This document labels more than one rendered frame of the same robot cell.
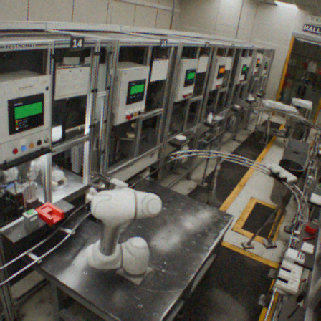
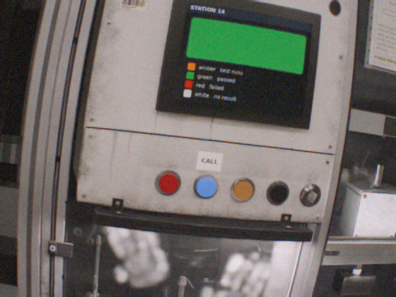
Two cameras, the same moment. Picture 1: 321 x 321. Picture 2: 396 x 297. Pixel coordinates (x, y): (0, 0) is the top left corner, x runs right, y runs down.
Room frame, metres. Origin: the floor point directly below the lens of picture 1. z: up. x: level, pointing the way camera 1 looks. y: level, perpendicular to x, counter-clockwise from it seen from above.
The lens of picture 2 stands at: (0.64, -0.27, 1.71)
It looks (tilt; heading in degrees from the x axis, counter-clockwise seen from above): 10 degrees down; 51
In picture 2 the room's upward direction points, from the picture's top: 8 degrees clockwise
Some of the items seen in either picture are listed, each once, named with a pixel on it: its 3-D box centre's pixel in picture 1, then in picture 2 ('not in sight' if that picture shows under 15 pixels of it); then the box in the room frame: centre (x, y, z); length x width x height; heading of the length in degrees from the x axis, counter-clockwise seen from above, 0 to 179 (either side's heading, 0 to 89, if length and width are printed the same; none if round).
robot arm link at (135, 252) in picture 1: (135, 254); not in sight; (1.46, 0.06, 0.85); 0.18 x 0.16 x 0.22; 106
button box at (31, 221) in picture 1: (29, 219); not in sight; (1.45, 0.75, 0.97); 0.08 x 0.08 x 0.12; 64
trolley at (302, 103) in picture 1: (298, 117); not in sight; (7.62, -3.39, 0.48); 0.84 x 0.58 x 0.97; 162
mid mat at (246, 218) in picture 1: (261, 219); not in sight; (3.35, -1.45, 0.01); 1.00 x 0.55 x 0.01; 154
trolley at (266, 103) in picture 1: (276, 122); not in sight; (6.66, -2.46, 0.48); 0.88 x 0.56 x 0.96; 82
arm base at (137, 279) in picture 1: (136, 267); not in sight; (1.48, 0.04, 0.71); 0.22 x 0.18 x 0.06; 154
